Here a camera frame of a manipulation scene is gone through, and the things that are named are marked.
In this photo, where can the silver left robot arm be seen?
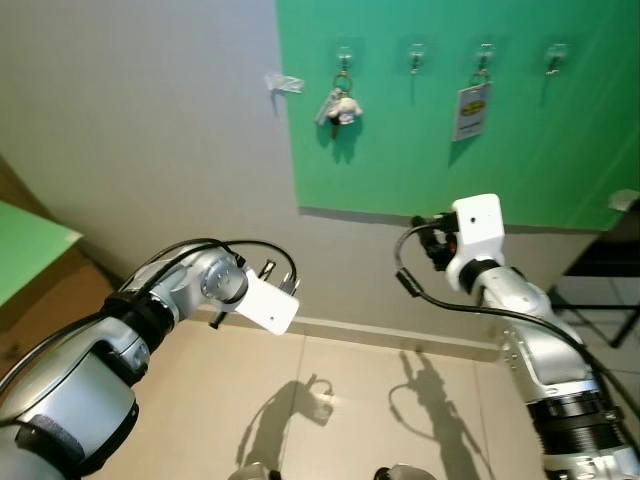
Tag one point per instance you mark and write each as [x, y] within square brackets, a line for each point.
[70, 390]

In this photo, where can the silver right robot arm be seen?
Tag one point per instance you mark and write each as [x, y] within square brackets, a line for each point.
[550, 350]

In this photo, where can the large green hook board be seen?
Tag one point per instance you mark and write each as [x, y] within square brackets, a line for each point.
[400, 170]

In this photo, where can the clear adhesive metal hook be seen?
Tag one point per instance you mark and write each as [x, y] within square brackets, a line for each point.
[485, 55]
[555, 57]
[343, 55]
[415, 57]

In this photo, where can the white yellow card tag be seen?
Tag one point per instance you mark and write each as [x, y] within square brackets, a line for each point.
[471, 112]

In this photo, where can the white tape piece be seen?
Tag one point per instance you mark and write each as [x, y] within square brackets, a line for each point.
[624, 200]

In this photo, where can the clear crumpled tape strip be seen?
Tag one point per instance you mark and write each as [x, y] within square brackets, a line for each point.
[285, 84]

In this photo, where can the light green board sheet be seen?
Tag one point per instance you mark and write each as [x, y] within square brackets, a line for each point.
[30, 250]

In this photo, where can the wood grain panel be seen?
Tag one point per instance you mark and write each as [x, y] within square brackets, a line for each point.
[12, 190]

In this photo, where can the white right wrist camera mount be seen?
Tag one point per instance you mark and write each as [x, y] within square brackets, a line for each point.
[478, 225]

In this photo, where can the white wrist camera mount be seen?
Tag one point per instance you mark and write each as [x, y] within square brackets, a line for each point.
[268, 305]
[478, 225]

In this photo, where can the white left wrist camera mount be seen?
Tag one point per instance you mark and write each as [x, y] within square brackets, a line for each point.
[268, 305]

